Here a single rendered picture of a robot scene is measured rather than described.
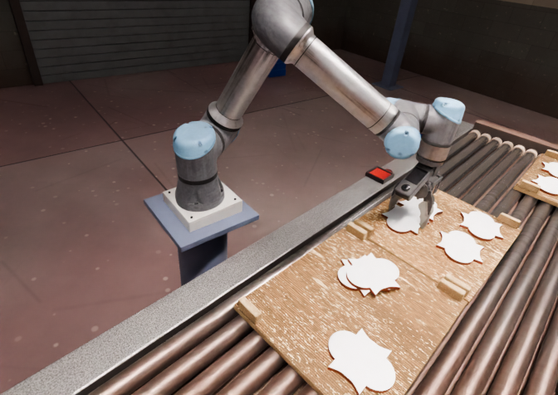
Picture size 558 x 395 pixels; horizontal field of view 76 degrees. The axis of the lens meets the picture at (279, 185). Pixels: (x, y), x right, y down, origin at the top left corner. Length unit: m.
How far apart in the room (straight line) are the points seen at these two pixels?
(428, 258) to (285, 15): 0.69
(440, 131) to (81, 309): 1.82
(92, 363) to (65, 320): 1.31
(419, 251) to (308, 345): 0.43
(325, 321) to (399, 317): 0.17
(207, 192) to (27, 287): 1.47
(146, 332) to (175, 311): 0.07
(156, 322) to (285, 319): 0.27
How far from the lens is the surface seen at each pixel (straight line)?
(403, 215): 1.12
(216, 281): 0.88
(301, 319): 0.80
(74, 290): 2.22
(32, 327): 2.15
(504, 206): 1.42
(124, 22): 5.33
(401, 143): 0.83
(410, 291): 0.92
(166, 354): 0.78
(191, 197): 1.07
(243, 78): 1.00
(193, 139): 0.99
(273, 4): 0.83
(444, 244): 1.08
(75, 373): 0.81
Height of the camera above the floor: 1.58
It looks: 34 degrees down
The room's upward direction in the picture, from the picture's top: 6 degrees clockwise
